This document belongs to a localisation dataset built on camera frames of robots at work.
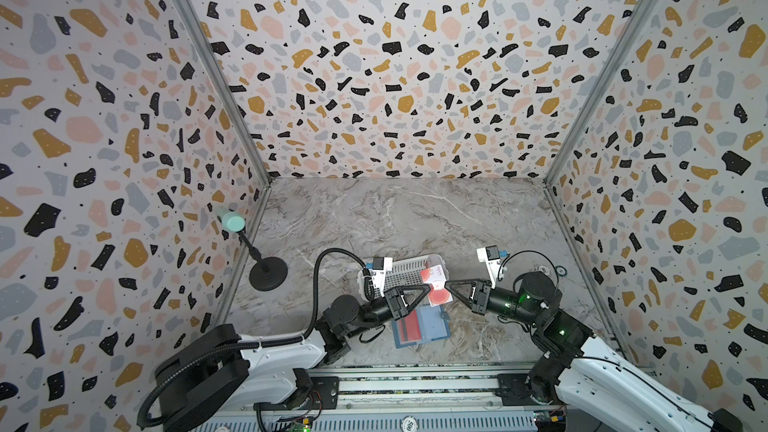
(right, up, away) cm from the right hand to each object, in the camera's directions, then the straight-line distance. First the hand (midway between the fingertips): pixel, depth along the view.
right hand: (448, 287), depth 65 cm
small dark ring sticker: (+42, -4, +32) cm, 53 cm away
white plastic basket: (-9, -3, +30) cm, 31 cm away
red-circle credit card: (-2, -2, +2) cm, 4 cm away
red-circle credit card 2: (-8, -17, +18) cm, 26 cm away
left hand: (-3, -1, -1) cm, 3 cm away
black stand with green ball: (-52, -3, +28) cm, 59 cm away
